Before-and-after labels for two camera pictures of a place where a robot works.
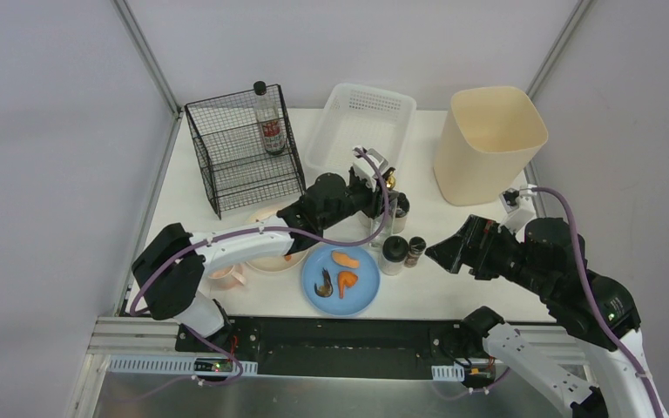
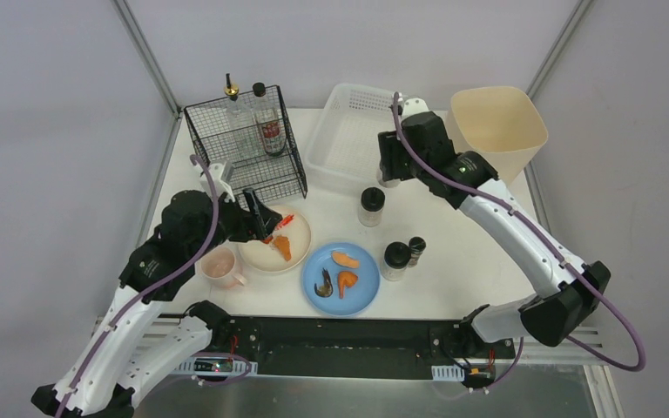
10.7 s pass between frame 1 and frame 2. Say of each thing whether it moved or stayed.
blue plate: stayed
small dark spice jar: stayed
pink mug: stayed
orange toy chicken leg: stayed
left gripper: moved
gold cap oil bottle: moved
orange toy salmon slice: stayed
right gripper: moved
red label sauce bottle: stayed
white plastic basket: stayed
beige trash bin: stayed
